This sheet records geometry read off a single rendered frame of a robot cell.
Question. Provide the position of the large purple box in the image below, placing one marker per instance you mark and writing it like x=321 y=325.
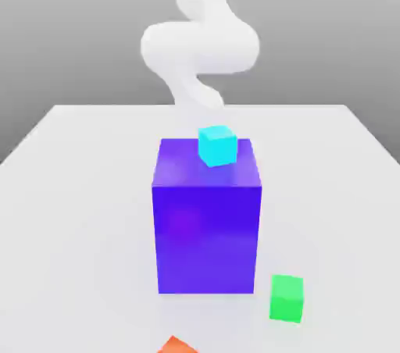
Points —
x=204 y=234

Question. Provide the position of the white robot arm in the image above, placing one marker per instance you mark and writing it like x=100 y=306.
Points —
x=200 y=47

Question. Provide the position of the small orange cube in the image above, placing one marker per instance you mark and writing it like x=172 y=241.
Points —
x=176 y=346

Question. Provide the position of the small green cube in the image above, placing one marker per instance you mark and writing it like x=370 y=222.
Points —
x=286 y=298

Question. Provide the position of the small cyan cube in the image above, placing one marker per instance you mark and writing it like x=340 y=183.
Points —
x=217 y=146

